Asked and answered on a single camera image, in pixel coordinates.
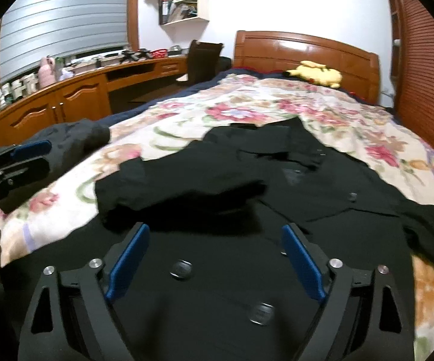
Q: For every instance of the wooden desk with cabinets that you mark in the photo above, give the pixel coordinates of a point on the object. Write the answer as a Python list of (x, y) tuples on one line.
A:
[(78, 94)]

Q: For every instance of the wooden window frame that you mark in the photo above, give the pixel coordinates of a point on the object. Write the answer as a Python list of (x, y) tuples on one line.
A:
[(133, 11)]

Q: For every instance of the row of white jars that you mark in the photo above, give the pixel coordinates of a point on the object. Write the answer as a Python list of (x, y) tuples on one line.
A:
[(18, 90)]

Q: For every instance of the black coat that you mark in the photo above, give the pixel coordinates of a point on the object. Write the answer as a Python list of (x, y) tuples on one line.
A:
[(220, 180)]

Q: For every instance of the red basket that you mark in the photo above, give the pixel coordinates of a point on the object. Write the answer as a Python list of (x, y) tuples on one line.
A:
[(160, 53)]

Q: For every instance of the pink plush toy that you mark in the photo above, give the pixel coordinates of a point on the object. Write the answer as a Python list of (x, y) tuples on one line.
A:
[(46, 72)]

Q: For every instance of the floral blanket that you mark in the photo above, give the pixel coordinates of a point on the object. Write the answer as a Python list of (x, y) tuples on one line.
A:
[(187, 109)]

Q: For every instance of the black binder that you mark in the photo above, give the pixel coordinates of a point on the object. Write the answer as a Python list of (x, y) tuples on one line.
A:
[(163, 12)]

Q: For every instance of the yellow plush toy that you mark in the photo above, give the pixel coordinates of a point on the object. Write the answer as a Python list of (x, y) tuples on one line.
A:
[(318, 73)]

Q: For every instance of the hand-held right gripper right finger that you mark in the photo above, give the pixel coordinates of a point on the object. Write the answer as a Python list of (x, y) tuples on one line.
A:
[(302, 263)]

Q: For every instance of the navy blue bed sheet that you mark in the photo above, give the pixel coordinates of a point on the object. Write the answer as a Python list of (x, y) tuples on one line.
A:
[(187, 87)]

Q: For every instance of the dark brown chair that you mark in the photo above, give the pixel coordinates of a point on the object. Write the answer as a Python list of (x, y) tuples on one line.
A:
[(202, 56)]

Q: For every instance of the wooden bed headboard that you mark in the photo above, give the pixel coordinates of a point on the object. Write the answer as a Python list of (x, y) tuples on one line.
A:
[(277, 50)]

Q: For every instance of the wooden louvered wardrobe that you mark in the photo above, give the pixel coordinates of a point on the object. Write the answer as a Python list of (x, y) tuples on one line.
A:
[(420, 64)]

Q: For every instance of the grey window blind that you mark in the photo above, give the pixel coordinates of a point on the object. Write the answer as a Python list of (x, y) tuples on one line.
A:
[(63, 18)]

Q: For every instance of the dark grey jacket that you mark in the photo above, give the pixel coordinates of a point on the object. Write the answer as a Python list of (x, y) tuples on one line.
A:
[(74, 135)]

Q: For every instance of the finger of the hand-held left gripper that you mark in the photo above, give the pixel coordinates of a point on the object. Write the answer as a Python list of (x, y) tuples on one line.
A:
[(33, 149), (18, 177)]

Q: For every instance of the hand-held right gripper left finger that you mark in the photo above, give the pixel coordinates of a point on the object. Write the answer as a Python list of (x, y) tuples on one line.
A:
[(127, 261)]

